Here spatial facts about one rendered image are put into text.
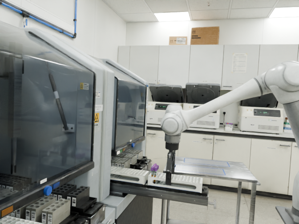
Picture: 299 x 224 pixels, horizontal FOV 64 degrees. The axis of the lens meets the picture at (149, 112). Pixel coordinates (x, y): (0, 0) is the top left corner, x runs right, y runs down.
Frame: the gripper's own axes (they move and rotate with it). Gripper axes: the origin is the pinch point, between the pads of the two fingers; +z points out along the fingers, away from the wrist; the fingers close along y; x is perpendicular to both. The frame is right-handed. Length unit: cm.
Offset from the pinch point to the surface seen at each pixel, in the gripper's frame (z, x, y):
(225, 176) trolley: 3.6, -31.7, 29.0
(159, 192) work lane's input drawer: 6.4, 4.0, -6.7
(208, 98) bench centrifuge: -49, -14, 272
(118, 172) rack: -0.5, 29.4, -4.3
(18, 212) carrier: 0, 46, -61
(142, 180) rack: 2.2, 14.6, -4.9
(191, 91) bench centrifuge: -58, 13, 260
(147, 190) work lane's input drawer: 6.6, 11.3, -6.7
